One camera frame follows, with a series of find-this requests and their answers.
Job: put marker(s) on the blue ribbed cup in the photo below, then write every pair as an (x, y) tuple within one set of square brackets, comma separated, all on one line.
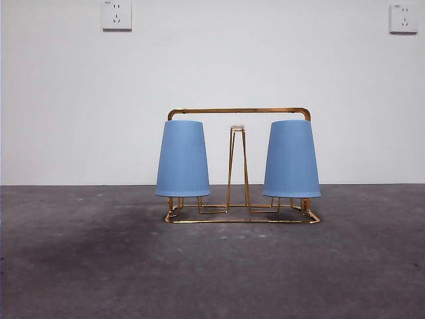
[(291, 159), (182, 159)]

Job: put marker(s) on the white wall socket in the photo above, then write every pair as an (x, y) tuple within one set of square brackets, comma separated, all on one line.
[(116, 15), (403, 18)]

